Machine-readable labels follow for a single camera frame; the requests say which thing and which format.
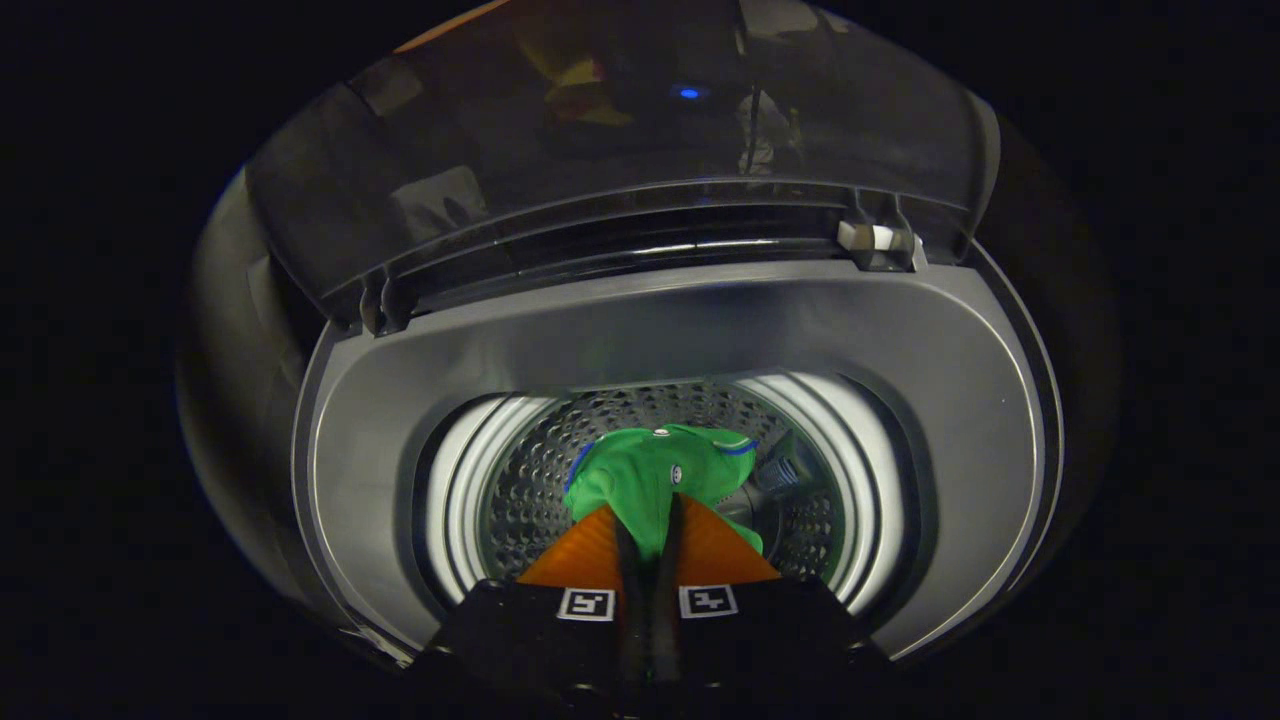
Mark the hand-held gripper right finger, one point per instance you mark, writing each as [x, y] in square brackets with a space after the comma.
[668, 640]

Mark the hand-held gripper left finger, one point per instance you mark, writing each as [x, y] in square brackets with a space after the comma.
[630, 640]

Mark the green polo shirt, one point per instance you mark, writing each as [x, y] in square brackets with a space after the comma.
[640, 480]

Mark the grey washing machine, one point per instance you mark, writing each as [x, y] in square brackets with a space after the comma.
[900, 340]

